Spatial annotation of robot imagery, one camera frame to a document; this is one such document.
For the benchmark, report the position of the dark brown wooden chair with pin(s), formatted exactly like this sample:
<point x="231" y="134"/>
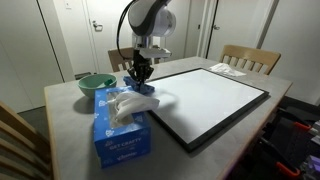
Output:
<point x="116" y="58"/>

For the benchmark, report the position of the crumpled white paper towel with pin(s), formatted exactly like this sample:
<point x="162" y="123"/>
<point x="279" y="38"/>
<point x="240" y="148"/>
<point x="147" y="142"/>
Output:
<point x="226" y="69"/>

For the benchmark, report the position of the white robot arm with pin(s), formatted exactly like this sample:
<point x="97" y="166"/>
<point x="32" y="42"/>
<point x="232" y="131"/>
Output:
<point x="150" y="16"/>

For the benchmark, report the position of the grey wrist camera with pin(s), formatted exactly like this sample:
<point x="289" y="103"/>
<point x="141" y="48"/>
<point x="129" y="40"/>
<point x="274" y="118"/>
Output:
<point x="155" y="52"/>

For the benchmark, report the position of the black framed whiteboard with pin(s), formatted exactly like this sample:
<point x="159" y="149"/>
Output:
<point x="206" y="103"/>

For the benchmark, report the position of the green bowl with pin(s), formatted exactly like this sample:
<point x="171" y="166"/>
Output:
<point x="90" y="88"/>

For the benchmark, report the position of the blue microfibre cloth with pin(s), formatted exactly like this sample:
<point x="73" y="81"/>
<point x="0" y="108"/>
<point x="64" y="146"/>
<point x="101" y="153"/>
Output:
<point x="146" y="89"/>

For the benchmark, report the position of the light wooden chair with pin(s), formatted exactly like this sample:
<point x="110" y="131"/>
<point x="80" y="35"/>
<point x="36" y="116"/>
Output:
<point x="20" y="140"/>
<point x="253" y="55"/>

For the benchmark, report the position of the small green block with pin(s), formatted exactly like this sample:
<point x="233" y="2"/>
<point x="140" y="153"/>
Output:
<point x="108" y="82"/>

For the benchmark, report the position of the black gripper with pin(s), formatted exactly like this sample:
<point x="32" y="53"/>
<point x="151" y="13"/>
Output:
<point x="140" y="65"/>

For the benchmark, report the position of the blue tissue box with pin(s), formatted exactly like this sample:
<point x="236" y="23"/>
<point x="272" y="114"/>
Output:
<point x="123" y="146"/>

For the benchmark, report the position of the aluminium mounting rail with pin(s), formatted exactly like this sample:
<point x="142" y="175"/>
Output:
<point x="313" y="165"/>

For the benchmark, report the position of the white tissue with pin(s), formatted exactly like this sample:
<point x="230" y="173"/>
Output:
<point x="133" y="103"/>

